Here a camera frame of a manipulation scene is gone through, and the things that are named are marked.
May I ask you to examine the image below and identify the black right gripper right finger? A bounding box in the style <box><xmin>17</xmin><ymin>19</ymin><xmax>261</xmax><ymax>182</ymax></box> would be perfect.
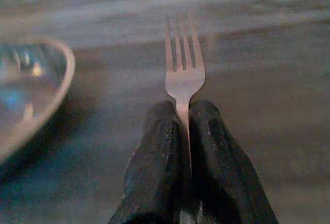
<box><xmin>188</xmin><ymin>100</ymin><xmax>279</xmax><ymax>224</ymax></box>

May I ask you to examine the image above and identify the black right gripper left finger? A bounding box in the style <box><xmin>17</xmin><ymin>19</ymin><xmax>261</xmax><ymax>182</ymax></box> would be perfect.
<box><xmin>108</xmin><ymin>100</ymin><xmax>192</xmax><ymax>224</ymax></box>

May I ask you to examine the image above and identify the silver metal fork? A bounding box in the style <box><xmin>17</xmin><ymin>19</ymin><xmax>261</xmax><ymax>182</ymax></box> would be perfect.
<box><xmin>164</xmin><ymin>14</ymin><xmax>206</xmax><ymax>176</ymax></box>

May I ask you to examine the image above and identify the shiny metal bowl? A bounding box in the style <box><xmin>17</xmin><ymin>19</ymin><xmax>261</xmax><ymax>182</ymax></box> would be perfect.
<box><xmin>0</xmin><ymin>37</ymin><xmax>76</xmax><ymax>163</ymax></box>

